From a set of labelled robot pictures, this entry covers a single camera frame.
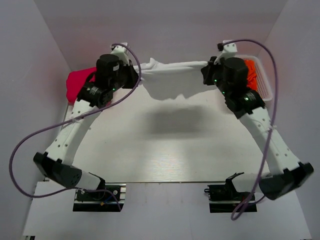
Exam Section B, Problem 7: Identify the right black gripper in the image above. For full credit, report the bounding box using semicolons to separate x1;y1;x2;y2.
202;56;231;96

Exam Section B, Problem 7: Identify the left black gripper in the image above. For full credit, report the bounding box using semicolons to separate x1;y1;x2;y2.
109;59;141;92

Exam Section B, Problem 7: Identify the white t shirt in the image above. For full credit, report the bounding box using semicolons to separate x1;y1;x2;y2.
140;58;217;101

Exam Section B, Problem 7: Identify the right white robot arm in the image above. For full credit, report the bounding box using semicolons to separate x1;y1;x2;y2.
201;56;314;200

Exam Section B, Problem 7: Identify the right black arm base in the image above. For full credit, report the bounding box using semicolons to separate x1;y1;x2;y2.
204;172;257;213

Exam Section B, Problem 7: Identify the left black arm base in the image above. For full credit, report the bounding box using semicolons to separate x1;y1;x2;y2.
72;183;126;213

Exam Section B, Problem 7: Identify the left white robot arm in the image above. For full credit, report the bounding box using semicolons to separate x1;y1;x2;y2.
33;51;138;200

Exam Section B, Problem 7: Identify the orange t shirt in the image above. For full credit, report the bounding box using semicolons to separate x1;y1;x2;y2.
244;59;258;92

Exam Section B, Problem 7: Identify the folded magenta t shirt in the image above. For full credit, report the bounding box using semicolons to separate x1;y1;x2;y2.
66;67;96;105

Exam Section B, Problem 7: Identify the white plastic basket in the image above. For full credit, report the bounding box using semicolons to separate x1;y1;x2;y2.
237;55;273;102

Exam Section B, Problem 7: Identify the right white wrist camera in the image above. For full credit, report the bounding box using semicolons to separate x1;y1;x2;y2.
215;40;238;64

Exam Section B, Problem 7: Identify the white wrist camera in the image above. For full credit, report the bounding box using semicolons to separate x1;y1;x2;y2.
110;45;129;65
215;40;238;64

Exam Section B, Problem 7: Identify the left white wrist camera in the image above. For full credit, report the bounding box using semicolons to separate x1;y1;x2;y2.
110;45;129;65

